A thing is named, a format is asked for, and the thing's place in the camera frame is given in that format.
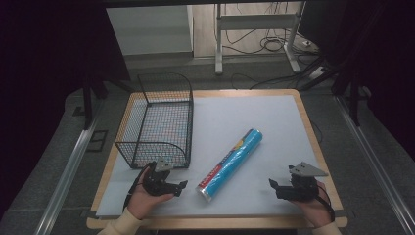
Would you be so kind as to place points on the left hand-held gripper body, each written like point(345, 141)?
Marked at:
point(157, 182)

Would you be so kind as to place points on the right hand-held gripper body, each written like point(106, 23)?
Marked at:
point(301, 182)

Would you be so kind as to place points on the blue roll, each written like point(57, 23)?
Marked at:
point(229, 164)

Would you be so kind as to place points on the person's left hand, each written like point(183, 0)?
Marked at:
point(143, 198)

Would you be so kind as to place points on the person's right hand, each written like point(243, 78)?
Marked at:
point(313, 209)

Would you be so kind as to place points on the grey table mat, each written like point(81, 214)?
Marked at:
point(248, 114)

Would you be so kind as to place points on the black metal stand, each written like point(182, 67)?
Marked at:
point(354, 94)
point(87, 98)

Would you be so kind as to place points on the white power strip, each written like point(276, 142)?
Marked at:
point(318, 72)

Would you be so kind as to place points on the aluminium rail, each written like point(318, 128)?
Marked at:
point(65, 182)
point(375, 163)

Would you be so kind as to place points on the white metal desk frame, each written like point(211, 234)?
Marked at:
point(257, 23)

